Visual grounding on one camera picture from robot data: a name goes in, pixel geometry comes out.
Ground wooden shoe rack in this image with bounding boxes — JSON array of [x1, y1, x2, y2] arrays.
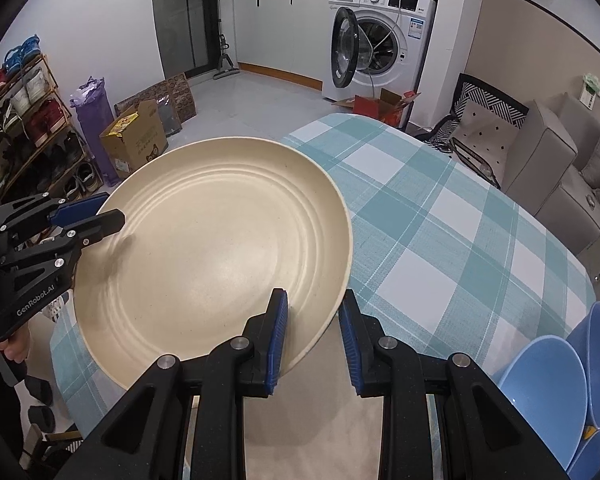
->
[[0, 52, 103, 221]]

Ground grey sofa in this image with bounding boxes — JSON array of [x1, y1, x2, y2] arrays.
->
[[500, 0, 600, 281]]

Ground white washing machine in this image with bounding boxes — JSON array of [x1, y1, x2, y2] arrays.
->
[[321, 0, 438, 111]]

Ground dark glass door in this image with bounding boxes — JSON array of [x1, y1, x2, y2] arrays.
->
[[150, 0, 218, 78]]

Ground white kitchen base cabinets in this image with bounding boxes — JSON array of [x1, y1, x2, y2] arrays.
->
[[230, 0, 331, 88]]

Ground purple bag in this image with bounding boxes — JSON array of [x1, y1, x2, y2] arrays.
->
[[70, 77, 122, 188]]

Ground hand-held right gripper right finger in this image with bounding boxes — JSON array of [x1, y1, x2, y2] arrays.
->
[[338, 289, 571, 480]]

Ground blue shoes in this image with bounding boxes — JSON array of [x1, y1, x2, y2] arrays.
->
[[4, 35, 44, 73]]

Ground black slipper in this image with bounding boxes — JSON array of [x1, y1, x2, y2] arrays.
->
[[27, 406, 57, 433], [26, 377, 55, 403]]

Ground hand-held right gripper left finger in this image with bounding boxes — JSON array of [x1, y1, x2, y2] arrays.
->
[[55, 287, 290, 480]]

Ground wall socket with green tag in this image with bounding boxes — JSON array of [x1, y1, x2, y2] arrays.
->
[[581, 74, 600, 111]]

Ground person's left hand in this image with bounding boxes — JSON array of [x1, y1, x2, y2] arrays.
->
[[0, 317, 32, 367]]

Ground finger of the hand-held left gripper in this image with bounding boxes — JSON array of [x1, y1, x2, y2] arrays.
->
[[0, 210, 127, 275], [0, 191, 111, 248]]

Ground brown cardboard box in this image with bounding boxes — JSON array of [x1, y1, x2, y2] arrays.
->
[[99, 100, 170, 180]]

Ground red cardboard box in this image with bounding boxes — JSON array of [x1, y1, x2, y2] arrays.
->
[[331, 87, 423, 128]]

